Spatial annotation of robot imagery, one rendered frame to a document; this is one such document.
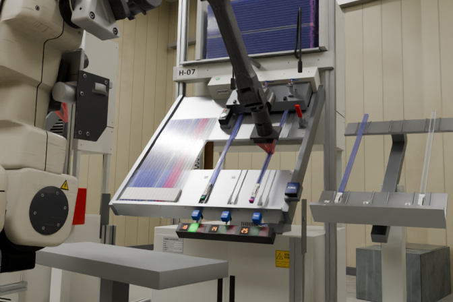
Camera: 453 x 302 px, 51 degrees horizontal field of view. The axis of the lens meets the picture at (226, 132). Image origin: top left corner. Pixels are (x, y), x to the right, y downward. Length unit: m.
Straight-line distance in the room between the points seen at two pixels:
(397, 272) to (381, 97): 3.57
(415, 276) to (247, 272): 2.03
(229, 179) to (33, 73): 0.85
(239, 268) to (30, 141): 1.12
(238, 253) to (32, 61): 1.15
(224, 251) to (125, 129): 4.42
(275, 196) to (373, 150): 3.40
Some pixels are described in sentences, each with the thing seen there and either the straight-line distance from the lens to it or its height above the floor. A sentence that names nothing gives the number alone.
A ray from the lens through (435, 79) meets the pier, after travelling 4.63.
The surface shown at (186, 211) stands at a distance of 1.68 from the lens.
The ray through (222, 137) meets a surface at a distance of 1.92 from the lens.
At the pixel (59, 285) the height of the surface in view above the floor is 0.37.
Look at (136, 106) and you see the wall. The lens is 6.38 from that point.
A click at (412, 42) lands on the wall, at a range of 5.01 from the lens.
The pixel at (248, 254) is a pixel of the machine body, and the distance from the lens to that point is 1.92.
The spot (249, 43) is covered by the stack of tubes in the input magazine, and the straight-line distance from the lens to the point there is 2.17.
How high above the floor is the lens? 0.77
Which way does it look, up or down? 7 degrees up
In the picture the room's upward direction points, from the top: 1 degrees clockwise
